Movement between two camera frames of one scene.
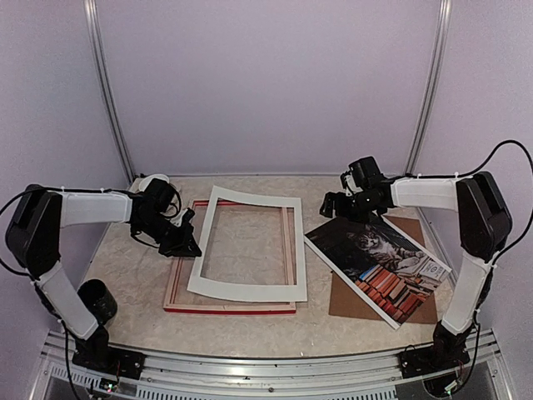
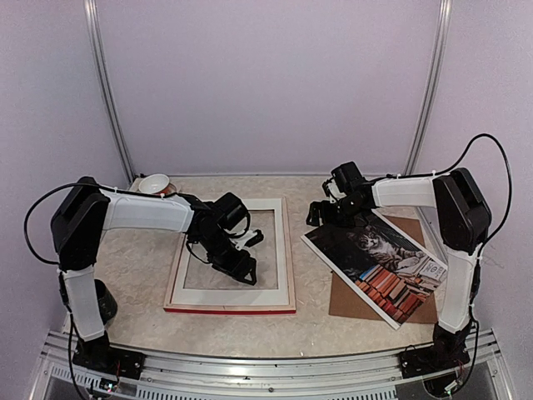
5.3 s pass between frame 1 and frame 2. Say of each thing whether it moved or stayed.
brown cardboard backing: stayed
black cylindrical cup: stayed
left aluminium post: stayed
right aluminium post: stayed
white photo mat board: moved
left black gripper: moved
